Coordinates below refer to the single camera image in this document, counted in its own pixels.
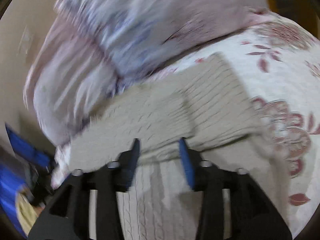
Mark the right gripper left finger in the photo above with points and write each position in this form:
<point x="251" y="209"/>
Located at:
<point x="88" y="194"/>

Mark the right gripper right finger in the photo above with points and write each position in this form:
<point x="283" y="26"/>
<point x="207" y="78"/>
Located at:
<point x="233" y="205"/>

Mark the beige cable-knit sweater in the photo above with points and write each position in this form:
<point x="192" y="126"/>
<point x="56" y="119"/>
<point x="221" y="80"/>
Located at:
<point x="207" y="105"/>

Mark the white floral bedspread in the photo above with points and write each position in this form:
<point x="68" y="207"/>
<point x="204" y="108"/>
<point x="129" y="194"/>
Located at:
<point x="278" y="62"/>

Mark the pink floral pillow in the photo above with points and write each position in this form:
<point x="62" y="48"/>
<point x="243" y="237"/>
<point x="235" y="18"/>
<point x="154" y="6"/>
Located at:
<point x="96" y="48"/>

